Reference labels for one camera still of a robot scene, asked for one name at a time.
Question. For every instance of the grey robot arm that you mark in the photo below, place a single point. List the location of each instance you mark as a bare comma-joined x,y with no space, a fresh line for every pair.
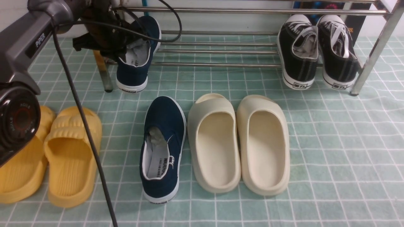
22,41

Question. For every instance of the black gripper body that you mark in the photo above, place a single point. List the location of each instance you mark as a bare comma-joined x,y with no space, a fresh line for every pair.
111,42

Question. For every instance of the green checkered floor cloth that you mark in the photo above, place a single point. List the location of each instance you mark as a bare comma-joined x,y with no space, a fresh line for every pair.
346,153

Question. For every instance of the black canvas sneaker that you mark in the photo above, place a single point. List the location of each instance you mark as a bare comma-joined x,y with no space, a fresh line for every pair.
340,63
297,45

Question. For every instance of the left yellow rubber slipper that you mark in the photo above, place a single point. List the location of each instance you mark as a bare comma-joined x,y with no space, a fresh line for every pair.
22,176

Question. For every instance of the left cream foam slipper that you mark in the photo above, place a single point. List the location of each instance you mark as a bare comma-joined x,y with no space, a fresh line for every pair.
212,135

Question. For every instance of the right cream foam slipper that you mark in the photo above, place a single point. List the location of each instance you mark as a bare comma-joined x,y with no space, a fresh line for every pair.
265,147

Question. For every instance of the cream foam slipper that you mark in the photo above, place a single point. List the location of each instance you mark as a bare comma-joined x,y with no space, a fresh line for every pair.
212,135
265,147

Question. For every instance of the right yellow rubber slipper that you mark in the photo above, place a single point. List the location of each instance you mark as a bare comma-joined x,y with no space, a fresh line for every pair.
72,166

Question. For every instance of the dark box behind rack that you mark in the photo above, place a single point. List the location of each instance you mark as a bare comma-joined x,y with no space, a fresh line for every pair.
354,23

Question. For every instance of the navy canvas sneaker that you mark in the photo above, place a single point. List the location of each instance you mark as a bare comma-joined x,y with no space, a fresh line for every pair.
132,70
165,129

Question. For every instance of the left black canvas sneaker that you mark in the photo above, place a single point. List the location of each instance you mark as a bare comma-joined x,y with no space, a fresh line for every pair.
297,45

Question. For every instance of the right black canvas sneaker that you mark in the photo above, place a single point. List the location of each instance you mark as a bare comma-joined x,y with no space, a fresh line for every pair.
340,63

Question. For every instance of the yellow rubber slipper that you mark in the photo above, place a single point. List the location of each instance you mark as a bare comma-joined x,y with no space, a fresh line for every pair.
22,176
72,166

